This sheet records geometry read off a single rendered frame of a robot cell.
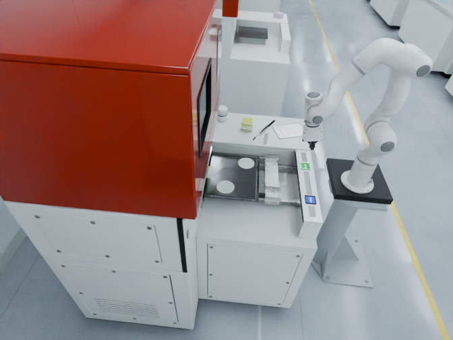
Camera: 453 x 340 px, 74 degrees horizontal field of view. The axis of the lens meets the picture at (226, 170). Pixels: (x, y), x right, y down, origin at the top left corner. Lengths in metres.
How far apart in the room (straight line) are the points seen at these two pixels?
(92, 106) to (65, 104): 0.08
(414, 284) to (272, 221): 1.46
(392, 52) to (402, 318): 1.82
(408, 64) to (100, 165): 1.26
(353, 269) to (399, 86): 1.52
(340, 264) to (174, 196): 1.82
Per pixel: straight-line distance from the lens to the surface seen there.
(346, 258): 2.65
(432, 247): 3.13
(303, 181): 1.73
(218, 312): 2.29
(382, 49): 1.50
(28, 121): 1.05
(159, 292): 1.73
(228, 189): 1.69
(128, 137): 0.93
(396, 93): 1.62
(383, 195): 1.98
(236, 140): 1.91
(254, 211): 1.70
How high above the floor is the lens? 2.14
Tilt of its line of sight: 43 degrees down
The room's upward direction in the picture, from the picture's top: 3 degrees clockwise
